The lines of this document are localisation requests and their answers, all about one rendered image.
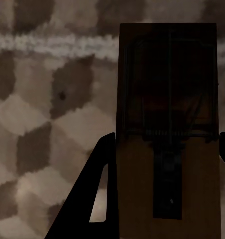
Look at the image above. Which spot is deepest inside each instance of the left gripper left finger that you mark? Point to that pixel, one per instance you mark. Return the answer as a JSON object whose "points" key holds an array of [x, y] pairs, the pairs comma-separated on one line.
{"points": [[72, 221]]}

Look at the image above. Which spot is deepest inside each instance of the mousetrap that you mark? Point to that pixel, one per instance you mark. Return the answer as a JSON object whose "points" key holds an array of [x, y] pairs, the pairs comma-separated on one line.
{"points": [[167, 131]]}

